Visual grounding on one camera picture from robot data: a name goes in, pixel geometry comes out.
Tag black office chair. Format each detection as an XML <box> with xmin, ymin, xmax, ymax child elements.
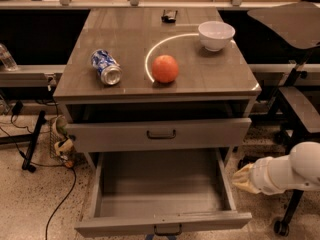
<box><xmin>238</xmin><ymin>2</ymin><xmax>320</xmax><ymax>236</ymax></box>

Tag black floor cable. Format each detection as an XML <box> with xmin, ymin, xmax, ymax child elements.
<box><xmin>0</xmin><ymin>117</ymin><xmax>78</xmax><ymax>240</ymax></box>

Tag small black object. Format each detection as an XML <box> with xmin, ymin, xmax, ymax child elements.
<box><xmin>161</xmin><ymin>10</ymin><xmax>178</xmax><ymax>23</ymax></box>

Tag grey drawer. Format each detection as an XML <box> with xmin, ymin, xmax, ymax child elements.
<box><xmin>75</xmin><ymin>149</ymin><xmax>252</xmax><ymax>238</ymax></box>
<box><xmin>66</xmin><ymin>118</ymin><xmax>251</xmax><ymax>153</ymax></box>

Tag blue tape cross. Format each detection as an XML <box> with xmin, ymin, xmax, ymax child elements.
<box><xmin>144</xmin><ymin>234</ymin><xmax>177</xmax><ymax>240</ymax></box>

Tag white bowl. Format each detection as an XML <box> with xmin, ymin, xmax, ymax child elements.
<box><xmin>198</xmin><ymin>21</ymin><xmax>235</xmax><ymax>52</ymax></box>

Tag clear plastic bottle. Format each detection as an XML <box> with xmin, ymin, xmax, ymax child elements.
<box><xmin>0</xmin><ymin>44</ymin><xmax>18</xmax><ymax>71</ymax></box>

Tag orange fruit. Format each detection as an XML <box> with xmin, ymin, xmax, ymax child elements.
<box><xmin>151</xmin><ymin>55</ymin><xmax>179</xmax><ymax>83</ymax></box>

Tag blue white soda can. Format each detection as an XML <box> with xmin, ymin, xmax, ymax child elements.
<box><xmin>91</xmin><ymin>49</ymin><xmax>122</xmax><ymax>86</ymax></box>

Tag grey drawer cabinet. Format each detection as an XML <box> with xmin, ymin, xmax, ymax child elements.
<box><xmin>54</xmin><ymin>8</ymin><xmax>260</xmax><ymax>153</ymax></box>

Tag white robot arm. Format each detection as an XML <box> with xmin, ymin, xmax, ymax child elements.
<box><xmin>232</xmin><ymin>142</ymin><xmax>320</xmax><ymax>195</ymax></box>

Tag black stand leg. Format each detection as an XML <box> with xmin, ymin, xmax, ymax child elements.
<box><xmin>0</xmin><ymin>111</ymin><xmax>46</xmax><ymax>173</ymax></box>

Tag wire basket with items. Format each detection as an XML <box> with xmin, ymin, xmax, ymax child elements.
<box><xmin>51</xmin><ymin>115</ymin><xmax>75</xmax><ymax>168</ymax></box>

